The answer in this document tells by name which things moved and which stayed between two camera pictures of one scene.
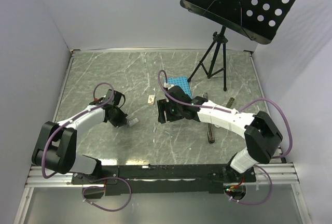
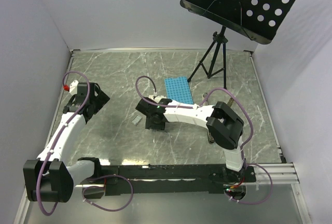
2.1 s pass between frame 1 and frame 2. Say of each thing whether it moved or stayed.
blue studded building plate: stayed
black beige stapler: stayed
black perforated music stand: stayed
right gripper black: moved
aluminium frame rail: stayed
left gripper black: moved
